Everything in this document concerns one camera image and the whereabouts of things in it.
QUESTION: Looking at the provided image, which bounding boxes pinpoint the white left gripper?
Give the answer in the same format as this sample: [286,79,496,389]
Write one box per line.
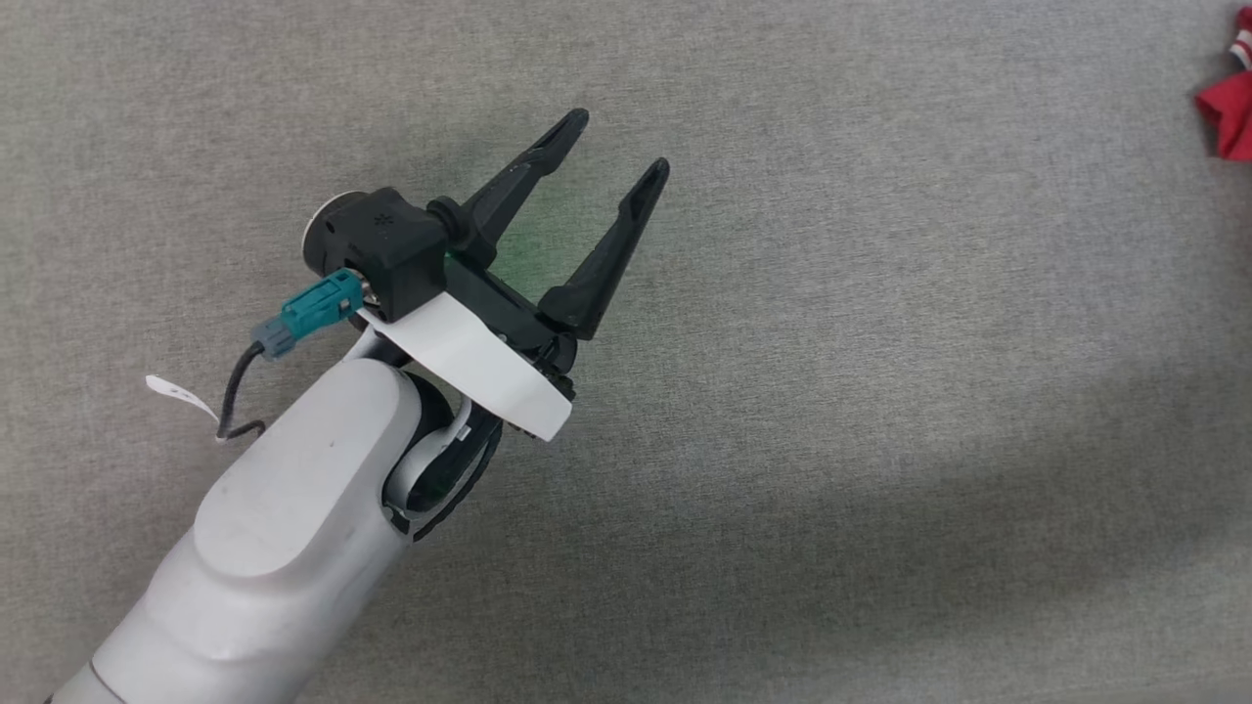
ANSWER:
[360,107,672,443]

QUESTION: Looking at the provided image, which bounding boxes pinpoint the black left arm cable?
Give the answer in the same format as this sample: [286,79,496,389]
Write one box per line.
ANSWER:
[215,340,269,445]

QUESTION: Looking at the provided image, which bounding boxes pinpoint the red white basketball jersey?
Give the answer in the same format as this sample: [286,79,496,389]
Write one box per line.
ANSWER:
[1194,4,1252,163]

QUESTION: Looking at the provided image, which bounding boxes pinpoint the grey fabric sofa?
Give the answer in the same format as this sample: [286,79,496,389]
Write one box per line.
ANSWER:
[0,0,1252,704]

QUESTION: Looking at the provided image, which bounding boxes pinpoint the teal left cable connector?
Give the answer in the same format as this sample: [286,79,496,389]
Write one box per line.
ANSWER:
[251,268,367,362]

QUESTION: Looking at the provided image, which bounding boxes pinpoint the white cable label tag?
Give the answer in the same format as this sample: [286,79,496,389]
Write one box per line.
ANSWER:
[145,374,224,425]

